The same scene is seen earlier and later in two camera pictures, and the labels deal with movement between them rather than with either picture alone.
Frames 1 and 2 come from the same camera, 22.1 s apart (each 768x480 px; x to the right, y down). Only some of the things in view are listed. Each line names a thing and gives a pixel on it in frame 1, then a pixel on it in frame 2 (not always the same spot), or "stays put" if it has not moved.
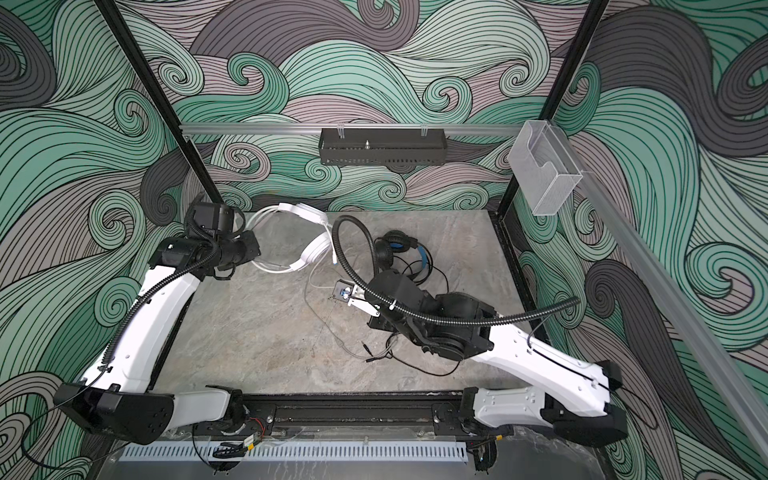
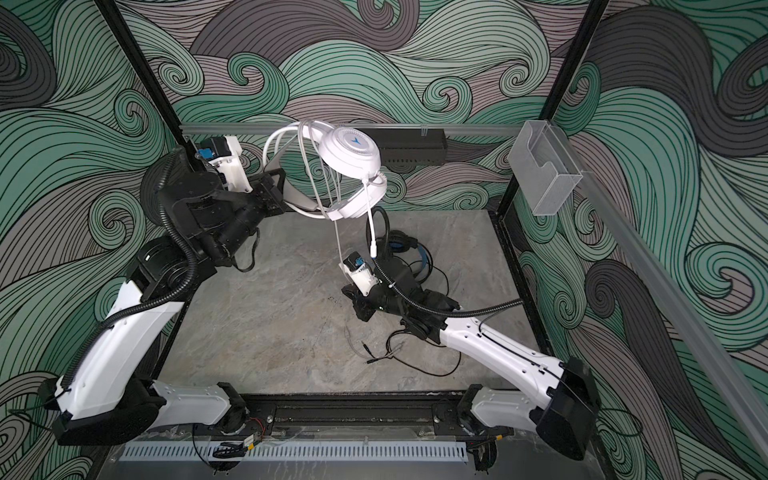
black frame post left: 163,97 stays put
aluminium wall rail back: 348,130 stays put
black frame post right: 561,87 stays put
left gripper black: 248,237 → 268,194
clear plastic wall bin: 544,168 stays put
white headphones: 315,248 → 326,172
